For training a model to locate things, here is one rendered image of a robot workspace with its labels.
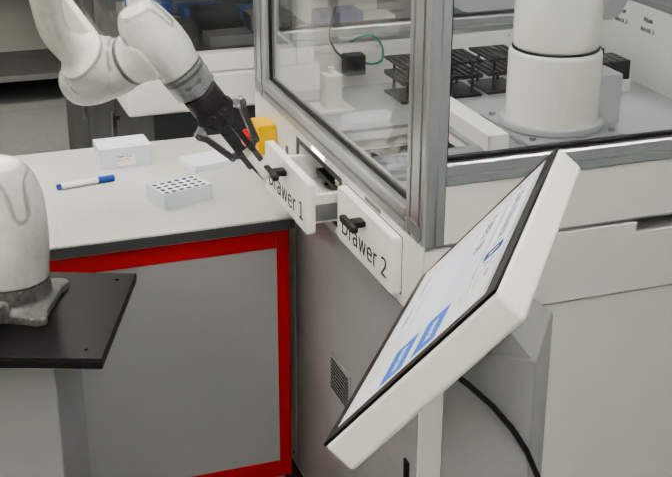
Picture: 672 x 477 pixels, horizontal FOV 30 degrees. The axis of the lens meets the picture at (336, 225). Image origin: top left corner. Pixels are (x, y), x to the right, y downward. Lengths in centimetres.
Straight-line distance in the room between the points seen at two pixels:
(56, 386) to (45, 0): 69
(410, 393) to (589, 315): 93
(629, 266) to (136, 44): 100
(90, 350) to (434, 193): 64
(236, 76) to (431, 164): 137
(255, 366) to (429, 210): 91
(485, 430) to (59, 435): 95
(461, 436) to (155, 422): 131
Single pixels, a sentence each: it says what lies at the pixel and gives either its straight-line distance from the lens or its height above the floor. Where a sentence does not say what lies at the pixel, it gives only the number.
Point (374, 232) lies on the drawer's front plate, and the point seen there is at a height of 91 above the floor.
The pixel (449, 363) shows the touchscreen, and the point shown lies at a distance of 144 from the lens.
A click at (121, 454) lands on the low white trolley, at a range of 293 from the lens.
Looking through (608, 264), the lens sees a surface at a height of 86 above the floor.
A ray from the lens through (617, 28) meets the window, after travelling 220.
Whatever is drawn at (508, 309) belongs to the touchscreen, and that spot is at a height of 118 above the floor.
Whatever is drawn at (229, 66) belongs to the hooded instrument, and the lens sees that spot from 336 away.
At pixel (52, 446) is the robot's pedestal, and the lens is 239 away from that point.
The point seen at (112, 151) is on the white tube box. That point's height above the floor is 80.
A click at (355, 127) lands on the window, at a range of 243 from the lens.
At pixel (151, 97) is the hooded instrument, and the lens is 333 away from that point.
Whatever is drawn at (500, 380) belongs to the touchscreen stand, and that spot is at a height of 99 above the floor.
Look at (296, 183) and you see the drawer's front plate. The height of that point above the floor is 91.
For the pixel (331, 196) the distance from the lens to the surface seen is 251.
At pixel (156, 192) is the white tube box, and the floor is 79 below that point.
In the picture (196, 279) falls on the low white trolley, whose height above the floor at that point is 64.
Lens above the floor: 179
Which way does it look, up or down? 22 degrees down
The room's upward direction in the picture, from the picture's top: straight up
